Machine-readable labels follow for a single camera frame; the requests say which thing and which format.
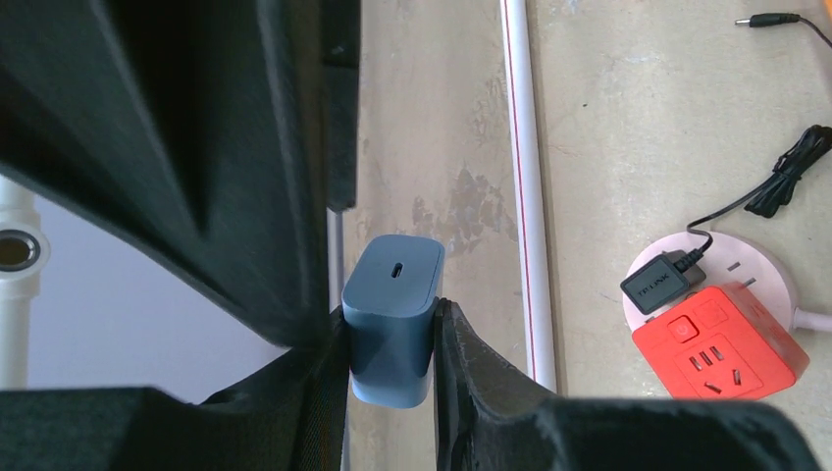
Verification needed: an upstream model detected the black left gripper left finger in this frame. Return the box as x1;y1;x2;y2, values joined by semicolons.
1;310;349;470

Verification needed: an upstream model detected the blue square charger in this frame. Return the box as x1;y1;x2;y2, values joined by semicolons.
341;235;444;409

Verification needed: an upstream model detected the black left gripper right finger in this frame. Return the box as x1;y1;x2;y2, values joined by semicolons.
434;299;818;470

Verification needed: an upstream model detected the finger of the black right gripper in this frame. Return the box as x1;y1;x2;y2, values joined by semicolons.
1;1;330;347
321;0;361;212

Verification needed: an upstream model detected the white PVC pipe frame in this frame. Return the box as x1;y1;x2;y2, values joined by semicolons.
1;1;555;405

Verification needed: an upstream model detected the black charger adapter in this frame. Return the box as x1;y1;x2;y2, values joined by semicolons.
619;11;832;318

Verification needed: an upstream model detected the red cube socket adapter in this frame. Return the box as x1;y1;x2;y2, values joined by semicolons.
632;283;809;400

